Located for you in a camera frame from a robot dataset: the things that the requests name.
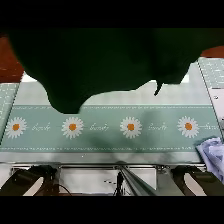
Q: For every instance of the pale blue garment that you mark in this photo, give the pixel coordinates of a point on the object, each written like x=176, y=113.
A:
x=213, y=156

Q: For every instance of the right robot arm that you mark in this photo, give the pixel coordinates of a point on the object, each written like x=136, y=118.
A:
x=196, y=178

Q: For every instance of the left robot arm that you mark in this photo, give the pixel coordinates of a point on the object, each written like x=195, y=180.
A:
x=20, y=178

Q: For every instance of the silver frame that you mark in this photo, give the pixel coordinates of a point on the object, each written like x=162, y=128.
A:
x=135, y=185

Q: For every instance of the dark green T-shirt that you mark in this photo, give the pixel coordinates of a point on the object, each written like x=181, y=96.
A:
x=100, y=66

